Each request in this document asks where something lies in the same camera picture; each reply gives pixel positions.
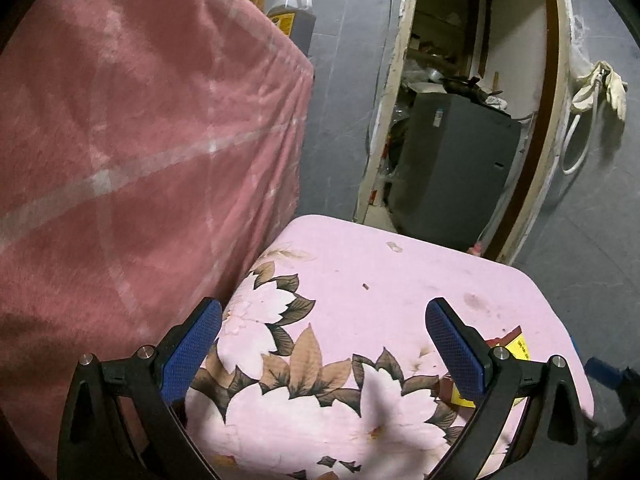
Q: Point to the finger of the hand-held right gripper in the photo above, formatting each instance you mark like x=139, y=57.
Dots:
x=602, y=371

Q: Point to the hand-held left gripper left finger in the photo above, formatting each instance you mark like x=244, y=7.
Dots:
x=192, y=351

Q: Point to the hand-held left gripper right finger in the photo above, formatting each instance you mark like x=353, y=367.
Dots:
x=457, y=355

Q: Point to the yellow wrapper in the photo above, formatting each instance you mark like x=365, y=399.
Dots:
x=517, y=347

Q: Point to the pink floral cushion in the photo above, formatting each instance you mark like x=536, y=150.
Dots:
x=380, y=320

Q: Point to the small white scrap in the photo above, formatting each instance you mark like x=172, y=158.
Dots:
x=394, y=246

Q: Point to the dark grey cabinet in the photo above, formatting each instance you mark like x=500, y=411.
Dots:
x=450, y=175

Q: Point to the pink plaid blanket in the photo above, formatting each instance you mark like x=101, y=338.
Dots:
x=140, y=160

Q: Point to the black frying pan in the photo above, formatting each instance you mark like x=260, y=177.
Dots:
x=467, y=86

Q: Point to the white work glove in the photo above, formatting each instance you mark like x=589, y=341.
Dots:
x=616, y=91

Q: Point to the large dark oil bottle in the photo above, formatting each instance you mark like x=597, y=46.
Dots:
x=295, y=12

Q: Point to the white door frame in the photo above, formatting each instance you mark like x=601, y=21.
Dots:
x=387, y=120

